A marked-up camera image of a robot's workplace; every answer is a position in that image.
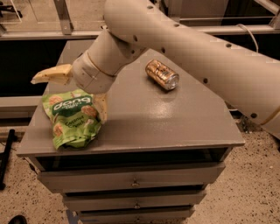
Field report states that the white cable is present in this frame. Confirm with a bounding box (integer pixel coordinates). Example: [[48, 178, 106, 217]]
[[236, 24, 260, 54]]

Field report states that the grey drawer cabinet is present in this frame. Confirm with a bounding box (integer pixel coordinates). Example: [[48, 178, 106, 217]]
[[16, 38, 246, 224]]

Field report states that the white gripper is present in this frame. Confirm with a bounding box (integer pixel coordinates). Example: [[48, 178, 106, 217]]
[[31, 51, 116, 123]]

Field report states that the bottom grey drawer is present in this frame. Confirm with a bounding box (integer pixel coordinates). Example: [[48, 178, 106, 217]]
[[79, 206, 194, 224]]

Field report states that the top grey drawer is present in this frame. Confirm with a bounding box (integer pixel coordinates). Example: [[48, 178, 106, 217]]
[[38, 162, 225, 193]]

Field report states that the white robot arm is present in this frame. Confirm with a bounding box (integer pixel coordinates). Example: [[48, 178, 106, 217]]
[[31, 0, 280, 138]]

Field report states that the black shoe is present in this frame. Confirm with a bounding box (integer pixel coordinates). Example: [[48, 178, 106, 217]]
[[8, 215, 27, 224]]

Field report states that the middle grey drawer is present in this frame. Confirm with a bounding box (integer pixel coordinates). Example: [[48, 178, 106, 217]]
[[63, 190, 206, 211]]

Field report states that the green rice chip bag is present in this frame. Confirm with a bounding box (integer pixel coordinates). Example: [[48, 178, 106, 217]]
[[42, 89, 102, 150]]

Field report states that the grey drawer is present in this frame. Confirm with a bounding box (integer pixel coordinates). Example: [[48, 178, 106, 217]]
[[63, 190, 206, 211], [38, 162, 225, 193], [79, 206, 194, 224]]

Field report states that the gold soda can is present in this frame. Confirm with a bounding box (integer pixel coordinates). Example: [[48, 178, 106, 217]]
[[145, 59, 179, 91]]

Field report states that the grey metal railing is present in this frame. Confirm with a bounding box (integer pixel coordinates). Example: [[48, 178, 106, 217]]
[[0, 0, 280, 40]]

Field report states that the black stand leg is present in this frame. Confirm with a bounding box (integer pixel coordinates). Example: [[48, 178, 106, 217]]
[[0, 129, 16, 191]]

